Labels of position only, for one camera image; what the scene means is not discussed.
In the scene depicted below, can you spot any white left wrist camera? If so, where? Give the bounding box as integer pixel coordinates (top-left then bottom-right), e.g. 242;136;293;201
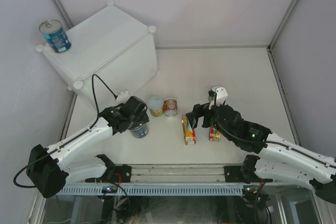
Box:
116;90;130;103

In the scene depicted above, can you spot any light blue labelled can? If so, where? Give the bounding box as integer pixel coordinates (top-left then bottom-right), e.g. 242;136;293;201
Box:
39;19;72;54

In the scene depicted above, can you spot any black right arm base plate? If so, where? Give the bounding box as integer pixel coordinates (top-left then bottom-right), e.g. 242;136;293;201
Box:
224;165;250;184

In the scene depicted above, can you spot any controller circuit board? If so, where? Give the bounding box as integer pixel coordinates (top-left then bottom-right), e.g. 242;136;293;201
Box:
102;185;118;194
243;185;260;195

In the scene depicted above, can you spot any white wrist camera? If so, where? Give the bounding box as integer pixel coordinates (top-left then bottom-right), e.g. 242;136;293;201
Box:
116;90;130;103
209;85;228;108

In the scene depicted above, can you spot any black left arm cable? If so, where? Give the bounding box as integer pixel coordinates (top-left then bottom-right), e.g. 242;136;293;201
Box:
13;73;118;188

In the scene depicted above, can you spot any slotted grey cable duct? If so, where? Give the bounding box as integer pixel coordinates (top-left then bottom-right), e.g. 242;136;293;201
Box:
57;185;243;196

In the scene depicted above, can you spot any aluminium frame rail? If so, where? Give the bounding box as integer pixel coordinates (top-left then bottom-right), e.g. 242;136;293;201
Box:
38;163;296;186

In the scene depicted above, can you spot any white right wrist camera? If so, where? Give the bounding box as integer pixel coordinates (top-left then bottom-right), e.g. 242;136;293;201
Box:
209;85;228;108

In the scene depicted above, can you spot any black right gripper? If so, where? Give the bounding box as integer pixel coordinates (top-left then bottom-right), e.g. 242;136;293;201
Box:
186;98;235;142

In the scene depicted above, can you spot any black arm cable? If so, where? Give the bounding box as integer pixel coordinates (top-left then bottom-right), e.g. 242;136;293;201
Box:
13;73;118;188
208;90;336;162

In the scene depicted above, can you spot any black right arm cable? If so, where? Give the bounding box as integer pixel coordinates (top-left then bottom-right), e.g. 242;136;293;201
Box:
208;90;336;162

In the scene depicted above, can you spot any left controller circuit board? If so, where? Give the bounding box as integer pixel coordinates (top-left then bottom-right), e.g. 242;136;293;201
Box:
102;185;118;194

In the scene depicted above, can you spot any red sardine tin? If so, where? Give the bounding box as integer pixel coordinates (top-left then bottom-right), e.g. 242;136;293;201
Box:
209;126;221;142
182;114;196;145

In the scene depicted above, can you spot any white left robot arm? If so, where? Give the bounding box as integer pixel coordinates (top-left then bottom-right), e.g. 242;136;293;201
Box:
26;96;149;198

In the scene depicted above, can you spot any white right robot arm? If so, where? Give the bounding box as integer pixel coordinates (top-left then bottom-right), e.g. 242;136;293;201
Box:
186;103;335;204

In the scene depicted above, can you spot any green can with plastic lid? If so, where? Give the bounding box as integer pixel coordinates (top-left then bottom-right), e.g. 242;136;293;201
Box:
208;91;213;102

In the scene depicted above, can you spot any right red sardine tin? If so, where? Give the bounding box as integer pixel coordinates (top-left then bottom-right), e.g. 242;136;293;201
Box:
209;126;221;142

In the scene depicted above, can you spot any left red sardine tin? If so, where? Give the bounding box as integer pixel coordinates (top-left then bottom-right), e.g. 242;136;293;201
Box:
182;114;196;145

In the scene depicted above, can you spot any white plastic cube cabinet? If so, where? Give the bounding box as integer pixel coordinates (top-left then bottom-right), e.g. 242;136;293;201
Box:
42;5;158;109

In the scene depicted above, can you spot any dark blue tall can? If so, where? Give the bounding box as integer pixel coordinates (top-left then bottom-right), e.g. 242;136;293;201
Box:
130;124;149;138

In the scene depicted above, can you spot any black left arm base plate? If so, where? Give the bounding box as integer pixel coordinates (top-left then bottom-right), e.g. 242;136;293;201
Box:
85;165;132;184

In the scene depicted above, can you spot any pink portrait labelled can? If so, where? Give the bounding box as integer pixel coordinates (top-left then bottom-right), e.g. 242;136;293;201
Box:
163;98;178;116

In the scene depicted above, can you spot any yellow can with plastic lid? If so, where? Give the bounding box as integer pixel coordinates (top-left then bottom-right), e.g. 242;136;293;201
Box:
148;95;164;117

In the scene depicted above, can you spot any right controller circuit board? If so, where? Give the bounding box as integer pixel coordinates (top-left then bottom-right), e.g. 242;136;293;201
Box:
243;185;260;195

